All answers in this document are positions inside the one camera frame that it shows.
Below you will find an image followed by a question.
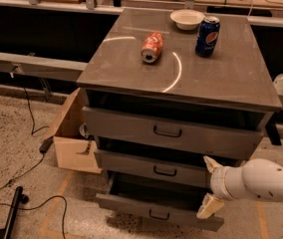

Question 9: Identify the blue pepsi can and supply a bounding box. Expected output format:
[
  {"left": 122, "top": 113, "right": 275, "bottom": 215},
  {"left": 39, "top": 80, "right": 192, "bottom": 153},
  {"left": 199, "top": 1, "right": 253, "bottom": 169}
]
[{"left": 195, "top": 16, "right": 220, "bottom": 57}]

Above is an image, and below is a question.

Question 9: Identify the orange soda can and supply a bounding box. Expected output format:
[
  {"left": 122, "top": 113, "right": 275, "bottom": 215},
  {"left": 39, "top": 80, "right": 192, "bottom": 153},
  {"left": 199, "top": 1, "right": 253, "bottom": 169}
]
[{"left": 141, "top": 32, "right": 163, "bottom": 64}]

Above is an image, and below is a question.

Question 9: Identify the white bowl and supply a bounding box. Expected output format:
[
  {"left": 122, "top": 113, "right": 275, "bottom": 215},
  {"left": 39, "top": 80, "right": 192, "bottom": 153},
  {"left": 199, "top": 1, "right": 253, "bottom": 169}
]
[{"left": 170, "top": 9, "right": 205, "bottom": 30}]

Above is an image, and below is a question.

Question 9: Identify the cardboard box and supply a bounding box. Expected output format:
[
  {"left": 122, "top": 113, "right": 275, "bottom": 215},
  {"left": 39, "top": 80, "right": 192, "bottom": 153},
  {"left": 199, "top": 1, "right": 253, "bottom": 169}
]
[{"left": 42, "top": 88, "right": 101, "bottom": 174}]

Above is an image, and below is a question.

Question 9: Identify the black floor cable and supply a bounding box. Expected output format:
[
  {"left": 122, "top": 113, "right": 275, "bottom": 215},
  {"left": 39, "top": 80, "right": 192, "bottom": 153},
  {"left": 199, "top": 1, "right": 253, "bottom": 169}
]
[{"left": 0, "top": 87, "right": 68, "bottom": 239}]

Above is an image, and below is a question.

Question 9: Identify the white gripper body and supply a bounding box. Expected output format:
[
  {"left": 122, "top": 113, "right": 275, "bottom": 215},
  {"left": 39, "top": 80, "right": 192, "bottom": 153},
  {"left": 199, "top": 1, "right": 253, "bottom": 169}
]
[{"left": 210, "top": 166, "right": 245, "bottom": 200}]

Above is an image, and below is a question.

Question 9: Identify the grey top drawer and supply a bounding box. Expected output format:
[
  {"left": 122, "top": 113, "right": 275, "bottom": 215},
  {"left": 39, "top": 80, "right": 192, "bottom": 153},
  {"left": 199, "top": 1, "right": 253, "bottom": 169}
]
[{"left": 83, "top": 107, "right": 263, "bottom": 159}]

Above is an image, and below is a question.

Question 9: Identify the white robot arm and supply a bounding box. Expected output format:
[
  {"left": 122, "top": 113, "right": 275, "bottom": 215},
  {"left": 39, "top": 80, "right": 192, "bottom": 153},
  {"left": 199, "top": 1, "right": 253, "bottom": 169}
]
[{"left": 196, "top": 156, "right": 283, "bottom": 219}]

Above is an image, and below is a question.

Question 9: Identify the grey drawer cabinet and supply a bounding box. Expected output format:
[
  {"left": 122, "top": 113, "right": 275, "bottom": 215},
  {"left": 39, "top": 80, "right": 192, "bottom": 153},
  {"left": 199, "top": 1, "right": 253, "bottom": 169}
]
[{"left": 76, "top": 7, "right": 283, "bottom": 171}]

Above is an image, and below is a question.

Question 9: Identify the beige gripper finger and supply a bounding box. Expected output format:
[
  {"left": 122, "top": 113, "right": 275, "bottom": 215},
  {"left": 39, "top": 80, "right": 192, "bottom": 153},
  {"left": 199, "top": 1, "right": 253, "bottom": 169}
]
[
  {"left": 203, "top": 155, "right": 221, "bottom": 173},
  {"left": 196, "top": 193, "right": 224, "bottom": 219}
]

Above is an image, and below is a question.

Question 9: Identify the black stand base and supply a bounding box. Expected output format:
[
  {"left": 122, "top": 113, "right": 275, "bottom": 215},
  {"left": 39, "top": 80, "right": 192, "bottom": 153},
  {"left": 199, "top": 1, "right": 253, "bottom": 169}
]
[{"left": 0, "top": 186, "right": 28, "bottom": 239}]

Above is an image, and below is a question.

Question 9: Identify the grey drawer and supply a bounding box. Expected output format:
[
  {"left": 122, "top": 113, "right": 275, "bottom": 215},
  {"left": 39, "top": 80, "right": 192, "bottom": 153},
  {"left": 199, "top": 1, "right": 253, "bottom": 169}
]
[
  {"left": 83, "top": 107, "right": 263, "bottom": 159},
  {"left": 96, "top": 172, "right": 224, "bottom": 232},
  {"left": 94, "top": 149, "right": 211, "bottom": 188}
]

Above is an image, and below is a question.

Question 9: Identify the grey bottom drawer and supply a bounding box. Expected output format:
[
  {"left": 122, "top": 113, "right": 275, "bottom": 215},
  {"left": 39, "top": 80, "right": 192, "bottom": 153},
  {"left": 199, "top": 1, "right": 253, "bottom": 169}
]
[{"left": 96, "top": 172, "right": 224, "bottom": 232}]

